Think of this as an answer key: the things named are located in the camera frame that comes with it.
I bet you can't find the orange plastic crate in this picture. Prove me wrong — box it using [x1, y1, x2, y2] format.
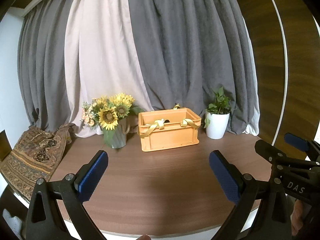
[138, 106, 201, 152]

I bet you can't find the white sheer curtain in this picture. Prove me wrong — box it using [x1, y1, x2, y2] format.
[65, 0, 153, 138]

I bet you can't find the white pot green plant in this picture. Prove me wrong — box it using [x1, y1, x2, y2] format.
[204, 86, 232, 140]

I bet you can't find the grey curtain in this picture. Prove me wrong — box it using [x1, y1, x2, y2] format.
[18, 0, 260, 135]

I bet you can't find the sunflower bouquet grey vase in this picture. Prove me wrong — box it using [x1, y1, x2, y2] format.
[81, 93, 144, 149]

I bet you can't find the white curved lamp pole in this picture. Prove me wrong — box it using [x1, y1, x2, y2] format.
[259, 0, 289, 146]

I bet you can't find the patterned brown fabric bag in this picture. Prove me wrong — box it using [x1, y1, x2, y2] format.
[1, 124, 74, 202]

